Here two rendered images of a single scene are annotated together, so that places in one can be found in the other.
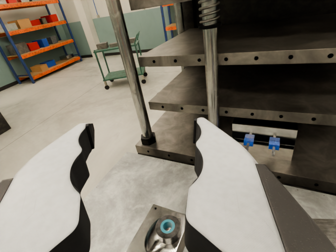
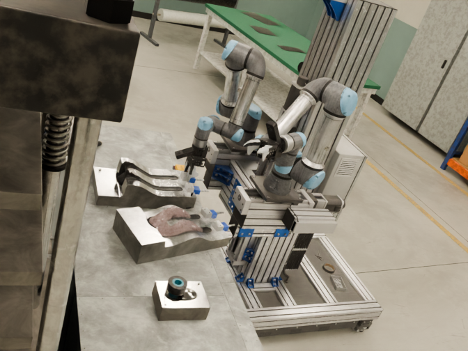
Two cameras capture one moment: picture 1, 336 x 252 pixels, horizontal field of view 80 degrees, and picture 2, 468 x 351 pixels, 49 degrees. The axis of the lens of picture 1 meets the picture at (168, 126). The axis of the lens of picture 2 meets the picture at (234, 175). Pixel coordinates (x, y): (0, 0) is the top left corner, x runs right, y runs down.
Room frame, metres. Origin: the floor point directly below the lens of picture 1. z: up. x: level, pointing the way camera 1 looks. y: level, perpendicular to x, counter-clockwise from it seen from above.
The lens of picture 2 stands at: (1.73, 0.96, 2.30)
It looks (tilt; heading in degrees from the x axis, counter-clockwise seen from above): 28 degrees down; 211
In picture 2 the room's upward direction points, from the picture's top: 19 degrees clockwise
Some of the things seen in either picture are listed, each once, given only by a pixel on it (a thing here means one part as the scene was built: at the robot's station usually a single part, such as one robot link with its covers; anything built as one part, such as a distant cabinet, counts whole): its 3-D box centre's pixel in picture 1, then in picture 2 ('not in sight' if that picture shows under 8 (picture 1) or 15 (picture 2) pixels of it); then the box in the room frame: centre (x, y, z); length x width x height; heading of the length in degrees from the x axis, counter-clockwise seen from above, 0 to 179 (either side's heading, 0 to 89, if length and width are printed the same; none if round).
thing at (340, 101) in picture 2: not in sight; (322, 138); (-0.46, 0.04, 1.41); 0.15 x 0.12 x 0.55; 88
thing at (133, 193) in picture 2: not in sight; (144, 183); (-0.02, -0.60, 0.87); 0.50 x 0.26 x 0.14; 149
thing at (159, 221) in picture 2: not in sight; (175, 220); (0.09, -0.26, 0.90); 0.26 x 0.18 x 0.08; 166
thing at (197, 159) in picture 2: not in sight; (197, 154); (-0.27, -0.51, 1.04); 0.09 x 0.08 x 0.12; 149
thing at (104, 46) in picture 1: (122, 60); not in sight; (4.64, 0.72, 0.50); 0.98 x 0.55 x 1.01; 86
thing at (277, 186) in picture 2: not in sight; (279, 179); (-0.46, -0.10, 1.09); 0.15 x 0.15 x 0.10
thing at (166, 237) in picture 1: (168, 229); (177, 285); (0.38, 0.06, 0.89); 0.08 x 0.08 x 0.04
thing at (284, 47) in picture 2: not in sight; (274, 70); (-3.82, -2.33, 0.51); 2.40 x 1.13 x 1.02; 70
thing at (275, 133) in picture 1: (265, 115); not in sight; (0.94, -0.55, 0.87); 0.50 x 0.27 x 0.17; 149
